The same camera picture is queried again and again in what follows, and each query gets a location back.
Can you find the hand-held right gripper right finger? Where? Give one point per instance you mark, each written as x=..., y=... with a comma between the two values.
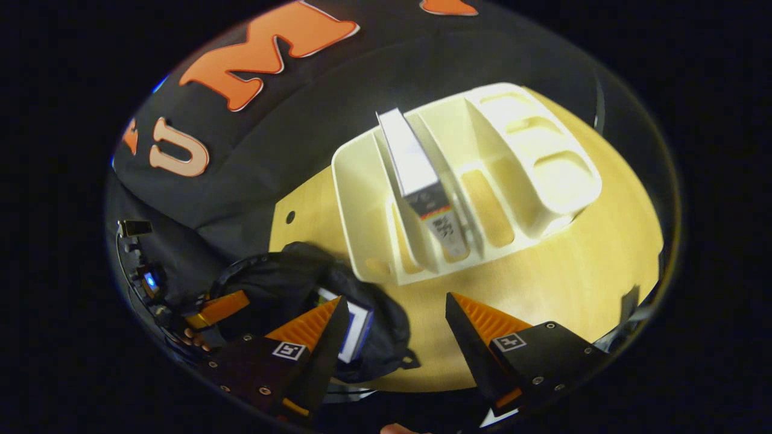
x=467, y=349

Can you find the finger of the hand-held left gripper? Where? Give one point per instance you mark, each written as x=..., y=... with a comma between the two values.
x=220, y=307

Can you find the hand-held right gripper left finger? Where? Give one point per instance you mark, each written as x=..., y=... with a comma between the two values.
x=322, y=361

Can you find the blue cover book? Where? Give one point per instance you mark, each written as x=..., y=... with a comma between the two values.
x=359, y=328

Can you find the black schoolbag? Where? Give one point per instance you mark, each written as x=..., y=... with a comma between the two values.
x=283, y=277

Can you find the white plastic bookshelf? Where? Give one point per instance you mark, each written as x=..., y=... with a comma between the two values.
x=543, y=181

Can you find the white grey book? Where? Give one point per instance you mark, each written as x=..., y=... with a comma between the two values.
x=410, y=157

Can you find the thin black strip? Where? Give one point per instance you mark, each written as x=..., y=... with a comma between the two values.
x=599, y=102

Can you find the black table bracket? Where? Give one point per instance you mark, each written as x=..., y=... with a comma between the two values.
x=630, y=301

